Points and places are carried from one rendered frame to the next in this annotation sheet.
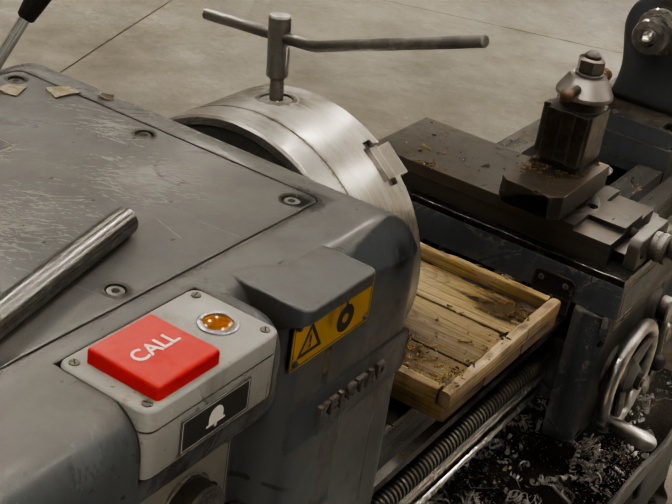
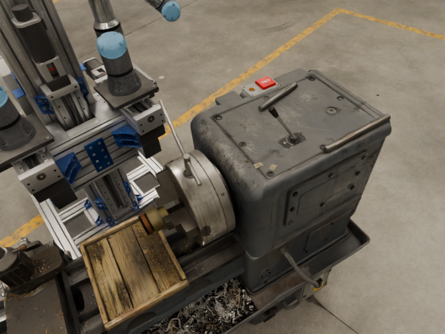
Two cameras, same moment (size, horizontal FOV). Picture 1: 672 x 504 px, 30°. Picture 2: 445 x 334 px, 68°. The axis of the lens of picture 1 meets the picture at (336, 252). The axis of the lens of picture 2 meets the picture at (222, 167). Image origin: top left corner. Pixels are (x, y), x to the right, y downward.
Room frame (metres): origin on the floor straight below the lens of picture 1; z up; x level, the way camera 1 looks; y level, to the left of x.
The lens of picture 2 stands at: (1.68, 0.56, 2.02)
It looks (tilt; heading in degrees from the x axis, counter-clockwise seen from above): 48 degrees down; 214
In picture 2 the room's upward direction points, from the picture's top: 5 degrees counter-clockwise
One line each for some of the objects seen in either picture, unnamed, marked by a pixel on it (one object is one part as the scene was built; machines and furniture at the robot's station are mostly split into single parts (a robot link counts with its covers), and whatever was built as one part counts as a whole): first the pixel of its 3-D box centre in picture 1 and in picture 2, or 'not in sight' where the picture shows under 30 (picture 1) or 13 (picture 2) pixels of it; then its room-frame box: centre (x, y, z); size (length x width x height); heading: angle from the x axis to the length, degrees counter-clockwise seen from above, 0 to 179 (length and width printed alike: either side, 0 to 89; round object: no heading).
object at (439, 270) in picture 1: (385, 301); (132, 264); (1.40, -0.07, 0.89); 0.36 x 0.30 x 0.04; 60
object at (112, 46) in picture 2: not in sight; (114, 52); (0.81, -0.53, 1.33); 0.13 x 0.12 x 0.14; 48
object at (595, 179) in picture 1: (555, 182); (32, 272); (1.62, -0.29, 0.99); 0.20 x 0.10 x 0.05; 150
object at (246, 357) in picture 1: (171, 379); (260, 91); (0.67, 0.09, 1.23); 0.13 x 0.08 x 0.05; 150
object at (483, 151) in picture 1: (519, 190); (33, 298); (1.67, -0.25, 0.95); 0.43 x 0.17 x 0.05; 60
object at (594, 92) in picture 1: (586, 84); (0, 257); (1.64, -0.30, 1.13); 0.08 x 0.08 x 0.03
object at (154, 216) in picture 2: not in sight; (155, 219); (1.29, 0.00, 1.08); 0.09 x 0.09 x 0.09; 61
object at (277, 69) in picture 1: (277, 71); (188, 167); (1.17, 0.08, 1.26); 0.02 x 0.02 x 0.12
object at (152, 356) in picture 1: (153, 360); (265, 83); (0.65, 0.10, 1.26); 0.06 x 0.06 x 0.02; 60
